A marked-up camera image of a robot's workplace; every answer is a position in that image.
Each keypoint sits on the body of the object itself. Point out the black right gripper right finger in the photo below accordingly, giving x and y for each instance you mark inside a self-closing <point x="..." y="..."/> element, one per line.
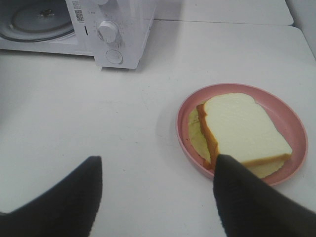
<point x="248" y="207"/>

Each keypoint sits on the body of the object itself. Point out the white microwave knob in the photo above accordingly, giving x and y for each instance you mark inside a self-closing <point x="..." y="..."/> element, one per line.
<point x="101" y="2"/>
<point x="107" y="31"/>

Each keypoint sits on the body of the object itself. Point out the round white door button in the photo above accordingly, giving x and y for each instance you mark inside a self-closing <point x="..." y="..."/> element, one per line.
<point x="114" y="56"/>

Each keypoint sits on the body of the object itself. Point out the white microwave oven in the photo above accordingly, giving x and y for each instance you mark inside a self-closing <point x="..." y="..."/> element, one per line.
<point x="134" y="19"/>

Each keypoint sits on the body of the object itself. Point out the pink round plate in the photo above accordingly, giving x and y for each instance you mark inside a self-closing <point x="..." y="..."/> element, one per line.
<point x="284" y="118"/>

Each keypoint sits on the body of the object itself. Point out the toast sandwich with lettuce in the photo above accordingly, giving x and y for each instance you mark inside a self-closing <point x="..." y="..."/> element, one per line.
<point x="234" y="124"/>

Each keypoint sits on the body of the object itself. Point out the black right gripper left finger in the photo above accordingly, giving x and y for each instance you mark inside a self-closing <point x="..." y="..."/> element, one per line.
<point x="68" y="209"/>

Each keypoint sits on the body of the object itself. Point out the glass microwave turntable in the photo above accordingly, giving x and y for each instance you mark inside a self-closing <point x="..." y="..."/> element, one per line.
<point x="34" y="20"/>

